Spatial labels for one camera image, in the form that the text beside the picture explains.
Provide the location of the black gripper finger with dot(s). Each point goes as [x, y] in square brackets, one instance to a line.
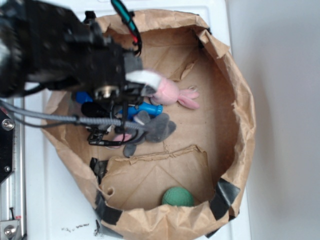
[96, 110]

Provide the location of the grey plush bunny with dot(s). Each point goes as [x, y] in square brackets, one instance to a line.
[157, 130]

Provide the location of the aluminium frame rail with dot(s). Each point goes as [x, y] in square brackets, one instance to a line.
[13, 218]

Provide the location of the grey padded gripper finger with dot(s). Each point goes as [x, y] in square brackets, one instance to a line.
[135, 74]

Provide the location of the brown paper bag bin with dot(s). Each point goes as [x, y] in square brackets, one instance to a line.
[209, 154]

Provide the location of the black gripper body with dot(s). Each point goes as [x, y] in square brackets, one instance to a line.
[100, 71]

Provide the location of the blue plastic bottle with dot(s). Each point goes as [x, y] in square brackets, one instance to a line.
[153, 110]

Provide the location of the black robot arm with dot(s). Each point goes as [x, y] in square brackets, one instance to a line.
[45, 46]

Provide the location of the black metal bracket plate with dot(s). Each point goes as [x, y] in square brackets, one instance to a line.
[7, 126]

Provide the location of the pink plush bunny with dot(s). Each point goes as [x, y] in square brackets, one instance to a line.
[168, 92]

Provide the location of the green textured ball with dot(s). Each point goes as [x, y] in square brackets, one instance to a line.
[178, 196]

